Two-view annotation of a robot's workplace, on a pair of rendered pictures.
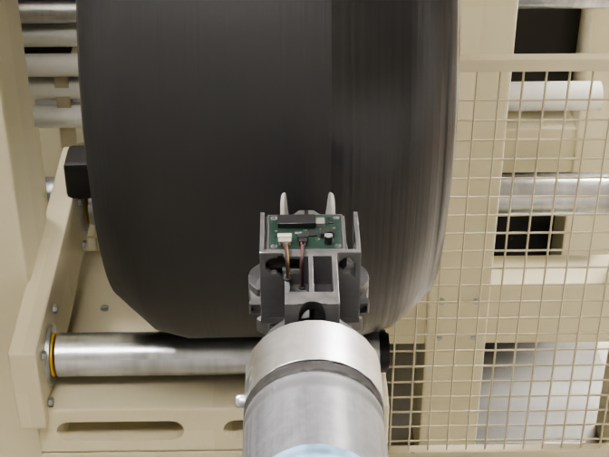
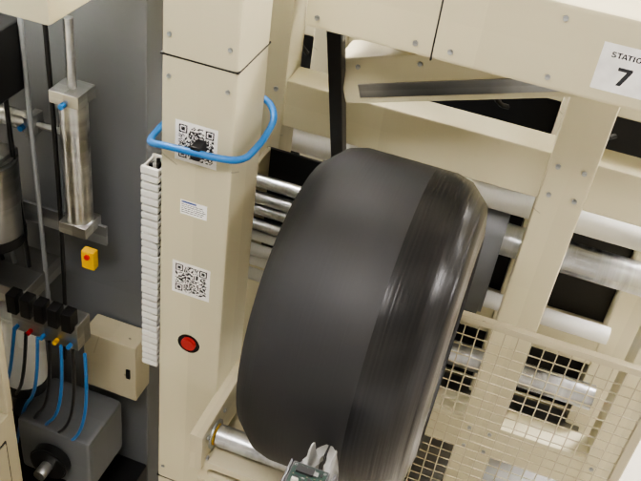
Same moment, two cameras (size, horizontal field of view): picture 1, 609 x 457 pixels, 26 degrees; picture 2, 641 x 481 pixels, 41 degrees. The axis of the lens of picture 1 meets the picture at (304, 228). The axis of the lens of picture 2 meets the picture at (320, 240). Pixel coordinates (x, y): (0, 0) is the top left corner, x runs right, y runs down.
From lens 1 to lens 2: 0.53 m
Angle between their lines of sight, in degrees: 13
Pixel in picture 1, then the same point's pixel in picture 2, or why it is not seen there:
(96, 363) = (234, 448)
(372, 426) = not seen: outside the picture
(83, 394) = (224, 458)
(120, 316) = not seen: hidden behind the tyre
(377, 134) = (370, 427)
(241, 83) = (311, 382)
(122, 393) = (243, 464)
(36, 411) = (197, 461)
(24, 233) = (219, 370)
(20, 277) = (213, 388)
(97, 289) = not seen: hidden behind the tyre
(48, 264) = (230, 384)
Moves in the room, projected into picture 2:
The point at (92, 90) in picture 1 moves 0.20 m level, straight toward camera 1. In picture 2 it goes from (245, 355) to (211, 452)
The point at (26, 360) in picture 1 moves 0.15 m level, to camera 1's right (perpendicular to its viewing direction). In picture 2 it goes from (197, 439) to (270, 468)
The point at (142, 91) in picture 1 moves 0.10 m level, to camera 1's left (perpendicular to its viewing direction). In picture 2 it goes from (264, 368) to (206, 347)
